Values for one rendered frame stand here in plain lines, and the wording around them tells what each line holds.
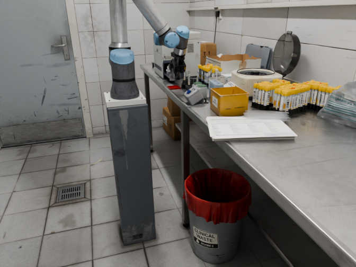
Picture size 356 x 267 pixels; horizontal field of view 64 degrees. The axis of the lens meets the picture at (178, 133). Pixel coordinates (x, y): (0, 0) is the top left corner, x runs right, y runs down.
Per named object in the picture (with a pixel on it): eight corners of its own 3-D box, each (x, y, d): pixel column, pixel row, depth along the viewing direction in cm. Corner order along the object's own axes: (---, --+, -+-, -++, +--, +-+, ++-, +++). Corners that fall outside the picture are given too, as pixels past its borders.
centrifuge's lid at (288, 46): (276, 29, 158) (290, 30, 160) (266, 74, 168) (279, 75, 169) (296, 31, 139) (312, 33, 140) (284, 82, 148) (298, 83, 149)
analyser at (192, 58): (154, 72, 222) (152, 30, 210) (187, 69, 229) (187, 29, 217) (163, 80, 194) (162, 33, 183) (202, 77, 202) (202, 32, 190)
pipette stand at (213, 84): (206, 99, 151) (206, 80, 147) (219, 98, 152) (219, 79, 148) (212, 104, 142) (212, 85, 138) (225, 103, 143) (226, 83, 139)
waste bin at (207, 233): (177, 230, 185) (175, 170, 167) (229, 219, 194) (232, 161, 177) (197, 278, 151) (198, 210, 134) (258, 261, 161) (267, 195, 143)
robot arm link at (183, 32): (173, 24, 156) (188, 24, 158) (171, 42, 165) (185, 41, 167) (177, 33, 152) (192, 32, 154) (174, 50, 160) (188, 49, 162)
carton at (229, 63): (204, 77, 200) (205, 55, 194) (241, 74, 208) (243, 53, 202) (219, 85, 178) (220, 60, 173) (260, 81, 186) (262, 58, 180)
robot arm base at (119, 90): (108, 100, 142) (106, 80, 138) (112, 92, 156) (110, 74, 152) (139, 99, 143) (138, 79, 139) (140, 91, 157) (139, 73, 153)
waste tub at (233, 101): (209, 108, 136) (210, 88, 132) (236, 106, 138) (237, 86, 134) (219, 118, 124) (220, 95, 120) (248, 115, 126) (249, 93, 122)
